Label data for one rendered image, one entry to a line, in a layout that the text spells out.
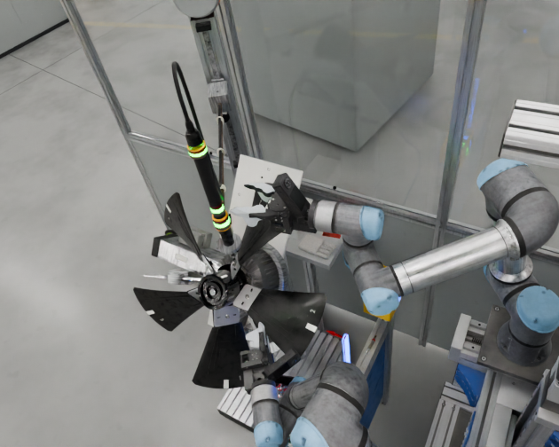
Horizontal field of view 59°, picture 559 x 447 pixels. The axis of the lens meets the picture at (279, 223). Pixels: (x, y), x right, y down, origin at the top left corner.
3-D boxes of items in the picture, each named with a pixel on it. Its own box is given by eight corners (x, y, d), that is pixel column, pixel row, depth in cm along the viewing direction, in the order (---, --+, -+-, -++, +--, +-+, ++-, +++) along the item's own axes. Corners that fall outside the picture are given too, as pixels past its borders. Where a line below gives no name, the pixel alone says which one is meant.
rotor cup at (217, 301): (214, 262, 172) (191, 270, 160) (248, 263, 165) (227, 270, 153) (216, 303, 173) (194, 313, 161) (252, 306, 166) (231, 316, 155)
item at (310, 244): (307, 235, 216) (307, 232, 215) (337, 247, 210) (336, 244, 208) (297, 248, 212) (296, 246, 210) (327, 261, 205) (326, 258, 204)
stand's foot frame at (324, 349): (278, 319, 289) (276, 312, 283) (350, 350, 270) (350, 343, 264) (220, 414, 256) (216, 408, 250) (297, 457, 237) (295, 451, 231)
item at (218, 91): (213, 99, 182) (207, 79, 176) (232, 96, 182) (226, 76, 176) (213, 115, 175) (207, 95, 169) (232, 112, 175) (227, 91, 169)
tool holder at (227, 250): (217, 232, 144) (208, 209, 137) (240, 228, 144) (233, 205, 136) (217, 256, 138) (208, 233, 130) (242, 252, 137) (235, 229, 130)
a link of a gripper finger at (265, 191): (247, 198, 129) (272, 212, 124) (242, 182, 125) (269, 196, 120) (255, 191, 130) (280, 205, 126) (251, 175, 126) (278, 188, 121)
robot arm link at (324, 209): (329, 218, 111) (339, 193, 116) (310, 215, 112) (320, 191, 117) (331, 239, 116) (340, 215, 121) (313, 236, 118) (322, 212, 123)
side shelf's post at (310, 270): (318, 326, 283) (303, 232, 222) (324, 328, 281) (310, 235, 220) (314, 332, 281) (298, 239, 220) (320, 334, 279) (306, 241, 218)
